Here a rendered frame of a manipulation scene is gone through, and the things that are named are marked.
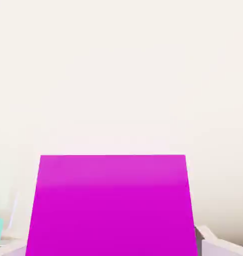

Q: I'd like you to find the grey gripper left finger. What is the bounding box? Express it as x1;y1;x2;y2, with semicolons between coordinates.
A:
0;239;28;256

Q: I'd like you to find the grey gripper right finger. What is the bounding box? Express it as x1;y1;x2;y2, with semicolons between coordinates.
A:
194;225;243;256

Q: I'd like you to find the small magenta cube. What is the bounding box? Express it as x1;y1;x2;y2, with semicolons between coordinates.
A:
24;154;199;256

